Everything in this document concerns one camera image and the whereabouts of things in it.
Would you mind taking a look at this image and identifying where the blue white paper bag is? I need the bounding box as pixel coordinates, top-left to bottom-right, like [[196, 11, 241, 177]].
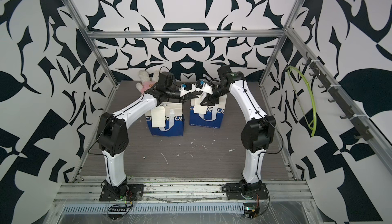
[[145, 102, 184, 137], [189, 95, 227, 129]]

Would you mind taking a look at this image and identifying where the white paper receipt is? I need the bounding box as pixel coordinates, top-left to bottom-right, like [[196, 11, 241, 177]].
[[151, 106, 166, 128], [194, 98, 207, 115]]

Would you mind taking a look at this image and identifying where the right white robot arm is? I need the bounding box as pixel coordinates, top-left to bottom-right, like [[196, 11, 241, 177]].
[[200, 65, 276, 185]]

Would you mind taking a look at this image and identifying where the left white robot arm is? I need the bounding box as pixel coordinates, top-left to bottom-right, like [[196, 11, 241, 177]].
[[96, 72, 193, 189]]

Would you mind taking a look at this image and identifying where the white pink plush bunny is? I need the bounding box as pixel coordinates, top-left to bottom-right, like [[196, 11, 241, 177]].
[[136, 70, 159, 93]]

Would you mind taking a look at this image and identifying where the green clothes hanger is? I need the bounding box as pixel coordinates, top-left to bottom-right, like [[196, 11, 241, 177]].
[[285, 65, 317, 137]]

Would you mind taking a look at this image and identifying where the green lit circuit board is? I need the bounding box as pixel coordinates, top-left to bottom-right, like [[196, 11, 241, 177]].
[[244, 203, 260, 219]]

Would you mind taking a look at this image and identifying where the black connector strip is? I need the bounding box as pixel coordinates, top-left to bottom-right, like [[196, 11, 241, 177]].
[[107, 205, 133, 220]]

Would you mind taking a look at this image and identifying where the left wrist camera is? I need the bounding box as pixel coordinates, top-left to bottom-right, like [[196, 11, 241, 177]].
[[179, 83, 196, 97]]

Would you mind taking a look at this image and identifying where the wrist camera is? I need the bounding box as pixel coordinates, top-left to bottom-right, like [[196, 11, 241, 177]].
[[195, 79, 213, 94], [179, 83, 196, 97]]

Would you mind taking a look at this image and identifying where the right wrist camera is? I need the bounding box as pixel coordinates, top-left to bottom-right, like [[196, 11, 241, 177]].
[[195, 79, 213, 94]]

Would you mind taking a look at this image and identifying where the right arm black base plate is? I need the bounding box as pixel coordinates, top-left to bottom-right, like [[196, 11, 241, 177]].
[[222, 181, 269, 200]]

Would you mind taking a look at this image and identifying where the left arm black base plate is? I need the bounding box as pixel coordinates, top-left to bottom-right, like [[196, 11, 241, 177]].
[[99, 182, 145, 202]]

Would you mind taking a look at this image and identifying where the slotted grey cable duct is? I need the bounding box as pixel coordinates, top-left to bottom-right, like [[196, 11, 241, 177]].
[[62, 203, 244, 214]]

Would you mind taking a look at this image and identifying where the black wall hook rack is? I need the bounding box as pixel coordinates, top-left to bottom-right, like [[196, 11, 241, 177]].
[[303, 52, 374, 141]]

